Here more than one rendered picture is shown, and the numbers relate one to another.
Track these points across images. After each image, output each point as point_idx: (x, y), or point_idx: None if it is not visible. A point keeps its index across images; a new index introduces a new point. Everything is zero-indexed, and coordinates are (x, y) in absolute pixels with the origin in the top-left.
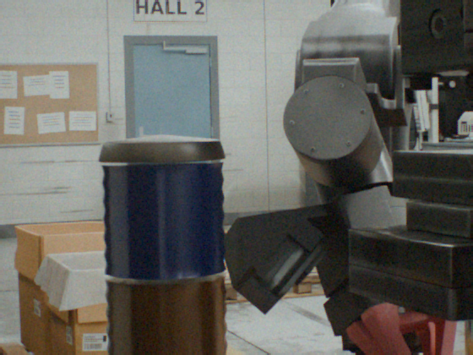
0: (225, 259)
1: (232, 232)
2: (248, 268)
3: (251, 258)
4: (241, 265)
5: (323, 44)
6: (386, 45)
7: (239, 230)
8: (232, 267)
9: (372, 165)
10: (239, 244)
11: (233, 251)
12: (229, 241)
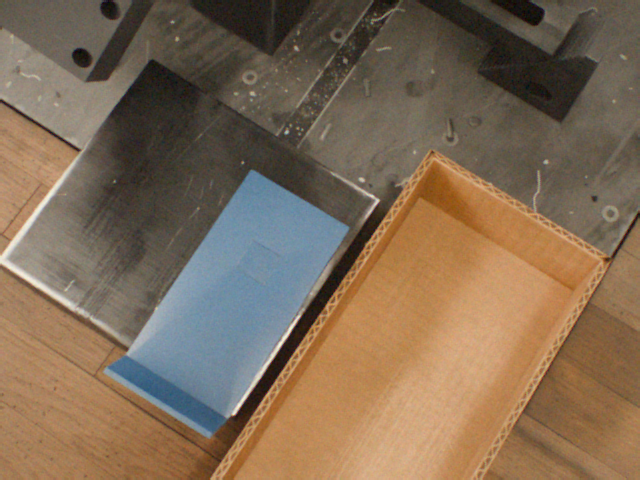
0: (97, 76)
1: (119, 28)
2: (147, 14)
3: (148, 1)
4: (133, 31)
5: None
6: None
7: (135, 6)
8: (112, 61)
9: None
10: (132, 20)
11: (117, 44)
12: (109, 48)
